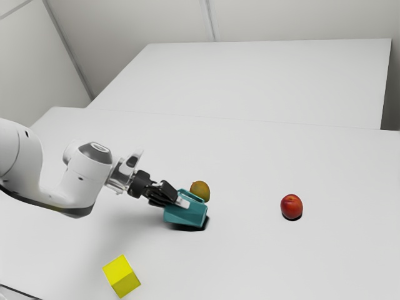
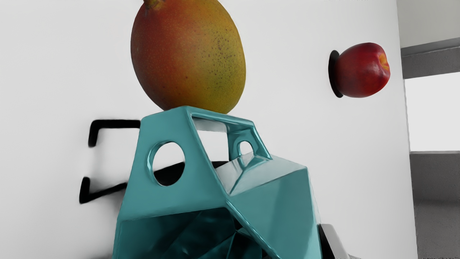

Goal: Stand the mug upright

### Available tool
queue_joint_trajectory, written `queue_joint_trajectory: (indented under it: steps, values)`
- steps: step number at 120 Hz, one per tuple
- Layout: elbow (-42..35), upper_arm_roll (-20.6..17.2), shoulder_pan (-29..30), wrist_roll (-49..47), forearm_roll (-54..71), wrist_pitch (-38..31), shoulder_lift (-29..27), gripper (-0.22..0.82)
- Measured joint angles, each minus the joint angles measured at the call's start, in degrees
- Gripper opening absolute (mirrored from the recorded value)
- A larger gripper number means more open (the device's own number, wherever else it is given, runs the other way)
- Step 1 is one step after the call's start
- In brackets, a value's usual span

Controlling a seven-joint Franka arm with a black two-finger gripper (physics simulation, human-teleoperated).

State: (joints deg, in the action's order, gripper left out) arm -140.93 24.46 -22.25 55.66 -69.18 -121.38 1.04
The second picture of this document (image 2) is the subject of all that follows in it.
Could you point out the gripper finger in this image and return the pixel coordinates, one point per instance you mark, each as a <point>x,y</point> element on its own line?
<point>332,242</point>

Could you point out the teal faceted mug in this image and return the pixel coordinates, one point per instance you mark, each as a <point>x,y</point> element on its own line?
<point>266,205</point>

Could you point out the red apple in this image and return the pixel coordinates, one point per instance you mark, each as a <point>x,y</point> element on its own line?
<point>363,70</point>

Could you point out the orange green mango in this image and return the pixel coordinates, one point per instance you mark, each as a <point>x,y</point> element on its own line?
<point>187,54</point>

